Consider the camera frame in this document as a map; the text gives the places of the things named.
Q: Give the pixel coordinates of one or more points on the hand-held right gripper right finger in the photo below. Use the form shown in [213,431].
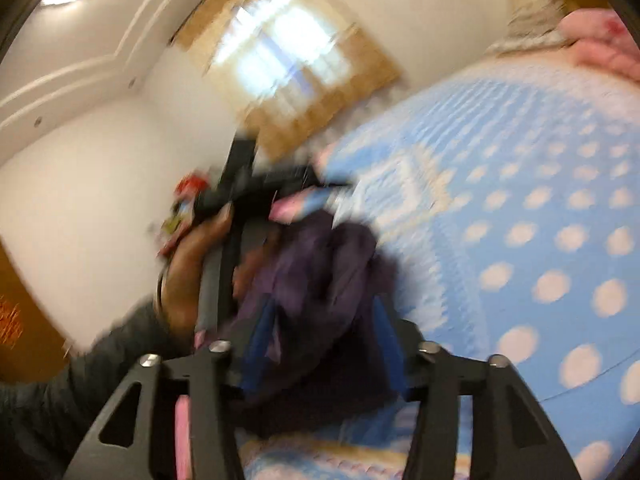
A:
[391,352]

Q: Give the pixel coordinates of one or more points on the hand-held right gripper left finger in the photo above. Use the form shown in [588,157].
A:
[260,342]

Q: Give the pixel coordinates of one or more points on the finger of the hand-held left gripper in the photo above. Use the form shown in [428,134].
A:
[300,177]

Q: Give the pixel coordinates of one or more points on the purple jacket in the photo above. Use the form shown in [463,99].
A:
[320,270]

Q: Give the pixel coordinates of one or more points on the person's left forearm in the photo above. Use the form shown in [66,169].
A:
[75,385]

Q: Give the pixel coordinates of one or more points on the person's left hand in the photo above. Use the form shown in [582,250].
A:
[185,280]

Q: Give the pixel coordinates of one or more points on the red box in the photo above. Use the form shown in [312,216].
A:
[192,183]

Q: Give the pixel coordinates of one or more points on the beige patterned curtain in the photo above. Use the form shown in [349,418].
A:
[350,85]

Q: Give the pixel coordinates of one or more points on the blue polka dot blanket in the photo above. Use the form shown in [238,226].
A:
[500,210]

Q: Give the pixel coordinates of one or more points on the wooden door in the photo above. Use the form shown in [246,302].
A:
[25,330]

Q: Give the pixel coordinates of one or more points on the grey striped pillow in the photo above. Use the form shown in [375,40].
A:
[530,25]

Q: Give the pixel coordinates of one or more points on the pink pillow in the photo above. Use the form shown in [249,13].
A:
[600,45]

